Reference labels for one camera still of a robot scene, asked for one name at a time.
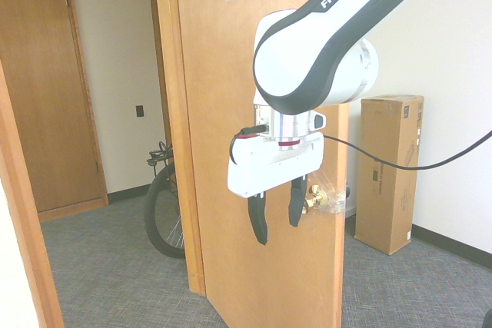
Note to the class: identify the dark wooden hallway door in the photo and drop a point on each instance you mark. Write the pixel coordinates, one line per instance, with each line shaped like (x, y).
(42, 93)

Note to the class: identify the black bicycle wheel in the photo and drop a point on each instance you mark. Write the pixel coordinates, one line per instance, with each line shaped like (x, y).
(151, 205)

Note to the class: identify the white wall baseboard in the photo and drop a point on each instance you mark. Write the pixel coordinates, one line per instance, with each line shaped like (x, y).
(350, 211)

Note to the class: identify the black object at floor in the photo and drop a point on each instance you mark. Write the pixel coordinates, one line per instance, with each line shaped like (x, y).
(488, 318)

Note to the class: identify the brass door knob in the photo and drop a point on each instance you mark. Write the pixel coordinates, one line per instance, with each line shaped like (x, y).
(315, 197)

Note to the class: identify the dark wall baseboard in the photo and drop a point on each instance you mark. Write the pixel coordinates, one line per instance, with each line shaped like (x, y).
(453, 245)

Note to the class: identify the wooden door frame strike jamb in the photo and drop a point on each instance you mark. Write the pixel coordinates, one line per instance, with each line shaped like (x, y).
(27, 228)

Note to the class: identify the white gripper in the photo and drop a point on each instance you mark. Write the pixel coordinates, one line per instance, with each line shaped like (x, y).
(269, 170)

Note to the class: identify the light wooden door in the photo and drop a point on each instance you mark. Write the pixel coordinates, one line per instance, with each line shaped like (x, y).
(223, 113)

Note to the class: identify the tall brown cardboard box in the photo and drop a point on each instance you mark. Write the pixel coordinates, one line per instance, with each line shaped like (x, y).
(384, 174)

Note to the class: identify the clear crumpled tape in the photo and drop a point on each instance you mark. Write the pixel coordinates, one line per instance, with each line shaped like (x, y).
(335, 201)

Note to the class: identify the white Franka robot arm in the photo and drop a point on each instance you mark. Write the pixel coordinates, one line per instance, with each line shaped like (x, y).
(292, 63)

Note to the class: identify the black wall switch plate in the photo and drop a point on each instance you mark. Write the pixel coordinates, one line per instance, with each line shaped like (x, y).
(140, 111)

